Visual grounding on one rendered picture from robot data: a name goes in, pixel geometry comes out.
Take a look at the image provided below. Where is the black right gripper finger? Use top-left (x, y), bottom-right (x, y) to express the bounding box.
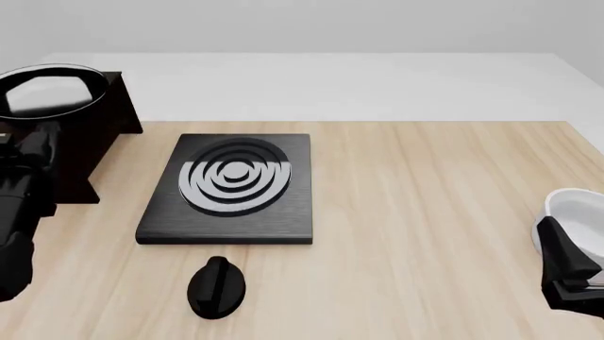
top-left (540, 215), bottom-right (602, 284)

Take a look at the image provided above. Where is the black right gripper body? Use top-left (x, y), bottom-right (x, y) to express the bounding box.
top-left (541, 278), bottom-right (604, 315)

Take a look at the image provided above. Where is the black frying pan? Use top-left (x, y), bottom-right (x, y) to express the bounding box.
top-left (0, 62), bottom-right (109, 120)

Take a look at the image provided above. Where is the white bowl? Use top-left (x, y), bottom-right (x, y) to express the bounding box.
top-left (531, 187), bottom-right (604, 271)

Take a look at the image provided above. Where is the flat black stove plate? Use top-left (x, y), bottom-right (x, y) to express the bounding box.
top-left (135, 132), bottom-right (315, 247)

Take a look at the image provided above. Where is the round black stove knob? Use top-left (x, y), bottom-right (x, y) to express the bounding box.
top-left (187, 255), bottom-right (247, 320)

